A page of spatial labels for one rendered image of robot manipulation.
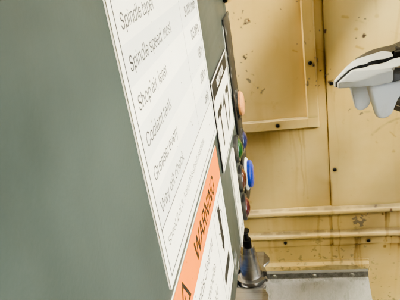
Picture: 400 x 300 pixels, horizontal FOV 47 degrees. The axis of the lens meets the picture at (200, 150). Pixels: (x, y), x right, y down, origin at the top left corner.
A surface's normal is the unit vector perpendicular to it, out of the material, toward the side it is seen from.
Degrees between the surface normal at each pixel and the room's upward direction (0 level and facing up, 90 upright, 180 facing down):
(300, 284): 24
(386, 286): 89
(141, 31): 90
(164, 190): 90
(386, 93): 90
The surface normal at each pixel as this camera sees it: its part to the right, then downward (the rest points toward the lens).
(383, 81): -0.02, 0.42
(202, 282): 0.98, -0.07
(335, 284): -0.20, -0.64
